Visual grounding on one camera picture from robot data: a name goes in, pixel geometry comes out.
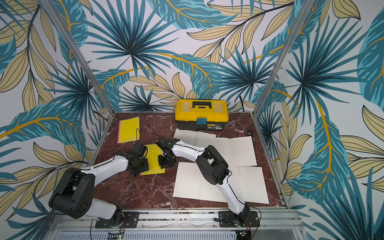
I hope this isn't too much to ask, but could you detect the yellow cover notebook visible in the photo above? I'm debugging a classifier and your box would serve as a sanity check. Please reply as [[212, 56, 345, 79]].
[[140, 144, 166, 176], [118, 117, 140, 144]]

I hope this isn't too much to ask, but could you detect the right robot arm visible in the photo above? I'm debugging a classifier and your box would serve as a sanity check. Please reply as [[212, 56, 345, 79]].
[[156, 137, 251, 227]]

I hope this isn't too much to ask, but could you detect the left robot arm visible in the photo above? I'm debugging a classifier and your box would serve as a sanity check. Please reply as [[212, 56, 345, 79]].
[[49, 143, 149, 228]]

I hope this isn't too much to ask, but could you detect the yellow black toolbox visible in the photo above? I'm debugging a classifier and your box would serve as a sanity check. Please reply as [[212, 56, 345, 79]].
[[175, 100, 229, 131]]

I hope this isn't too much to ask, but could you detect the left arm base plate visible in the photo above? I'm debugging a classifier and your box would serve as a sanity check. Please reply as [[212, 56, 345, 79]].
[[95, 211, 139, 229]]

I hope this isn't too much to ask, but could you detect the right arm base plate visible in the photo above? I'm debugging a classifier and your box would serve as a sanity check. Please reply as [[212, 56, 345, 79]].
[[219, 211, 260, 228]]

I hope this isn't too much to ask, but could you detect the aluminium front rail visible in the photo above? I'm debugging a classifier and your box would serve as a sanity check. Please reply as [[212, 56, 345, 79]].
[[45, 208, 310, 240]]

